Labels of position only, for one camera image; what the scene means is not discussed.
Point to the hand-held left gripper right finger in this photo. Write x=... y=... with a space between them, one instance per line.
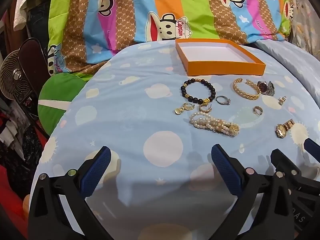
x=226 y=170

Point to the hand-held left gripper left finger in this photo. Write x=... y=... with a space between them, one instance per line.
x=96 y=170

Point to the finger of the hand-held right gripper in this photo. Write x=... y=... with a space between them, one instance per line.
x=312 y=146
x=281 y=158

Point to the gold wristwatch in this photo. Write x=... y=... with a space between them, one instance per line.
x=280 y=131

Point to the small gold charm earring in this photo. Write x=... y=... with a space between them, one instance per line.
x=282 y=101

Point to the small huggie hoop earring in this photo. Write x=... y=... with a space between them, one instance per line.
x=255 y=110

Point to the gold hoop earring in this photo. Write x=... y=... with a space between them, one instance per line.
x=201 y=108

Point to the gold braided bangle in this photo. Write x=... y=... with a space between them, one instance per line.
x=250 y=96

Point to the silver wristwatch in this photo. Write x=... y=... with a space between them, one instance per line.
x=263 y=86

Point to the gold drop earring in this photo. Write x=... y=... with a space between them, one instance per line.
x=178 y=111

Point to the orange cardboard box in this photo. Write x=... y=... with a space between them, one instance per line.
x=200 y=68

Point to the blue planet print bedsheet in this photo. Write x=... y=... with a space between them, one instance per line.
x=125 y=120

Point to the dark patterned cloth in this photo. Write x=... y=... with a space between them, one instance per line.
x=22 y=145

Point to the green round cushion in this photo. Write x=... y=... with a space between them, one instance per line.
x=55 y=97

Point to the pale blue quilt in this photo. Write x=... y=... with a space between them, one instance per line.
x=295 y=57

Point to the red cloth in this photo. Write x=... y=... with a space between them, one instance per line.
x=12 y=205

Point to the floral cloth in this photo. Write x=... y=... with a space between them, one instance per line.
x=305 y=25

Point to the small electric fan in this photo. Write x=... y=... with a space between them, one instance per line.
x=15 y=75

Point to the dark chair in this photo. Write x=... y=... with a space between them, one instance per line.
x=30 y=55

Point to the striped cartoon monkey blanket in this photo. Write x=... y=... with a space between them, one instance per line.
x=125 y=17

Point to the white lace garment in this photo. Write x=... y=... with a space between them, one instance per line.
x=22 y=7

